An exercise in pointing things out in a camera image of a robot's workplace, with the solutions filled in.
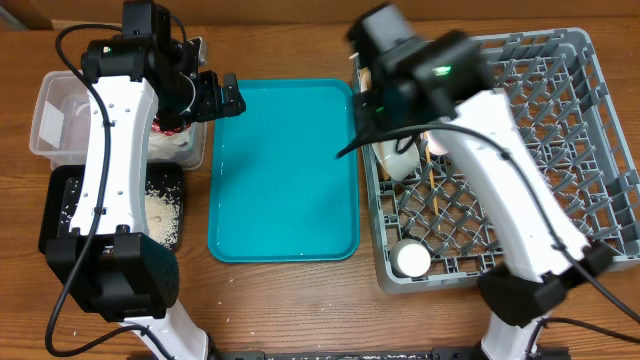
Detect pink bowl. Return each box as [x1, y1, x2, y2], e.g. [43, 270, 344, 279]
[359, 68, 372, 93]

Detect red snack wrapper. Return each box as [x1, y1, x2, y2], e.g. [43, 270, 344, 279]
[151, 120, 190, 136]

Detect light green bowl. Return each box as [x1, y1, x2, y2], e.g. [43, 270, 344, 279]
[372, 137, 420, 181]

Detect white tissue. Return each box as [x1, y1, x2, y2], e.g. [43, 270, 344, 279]
[148, 123, 193, 160]

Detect large pink plate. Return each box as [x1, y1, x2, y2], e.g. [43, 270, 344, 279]
[426, 132, 448, 156]

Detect rice grains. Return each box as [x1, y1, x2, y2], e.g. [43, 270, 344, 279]
[57, 174, 184, 250]

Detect wooden chopstick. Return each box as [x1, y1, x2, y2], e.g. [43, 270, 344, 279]
[422, 132, 440, 218]

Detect light green cup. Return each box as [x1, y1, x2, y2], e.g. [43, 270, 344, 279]
[390, 239, 431, 278]

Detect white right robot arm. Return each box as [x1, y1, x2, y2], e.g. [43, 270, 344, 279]
[347, 3, 613, 359]

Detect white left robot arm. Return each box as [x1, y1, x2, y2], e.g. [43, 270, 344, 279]
[43, 1, 246, 359]

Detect grey dishwasher rack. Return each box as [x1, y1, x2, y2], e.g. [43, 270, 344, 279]
[362, 28, 639, 294]

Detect black tray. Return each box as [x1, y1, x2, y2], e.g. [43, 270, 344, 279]
[38, 162, 185, 254]

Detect teal plastic tray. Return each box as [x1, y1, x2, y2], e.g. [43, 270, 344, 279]
[208, 78, 360, 263]

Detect clear plastic bin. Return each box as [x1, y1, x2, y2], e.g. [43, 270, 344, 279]
[29, 71, 207, 170]

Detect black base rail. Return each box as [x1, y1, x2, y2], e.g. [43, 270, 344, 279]
[127, 344, 571, 360]

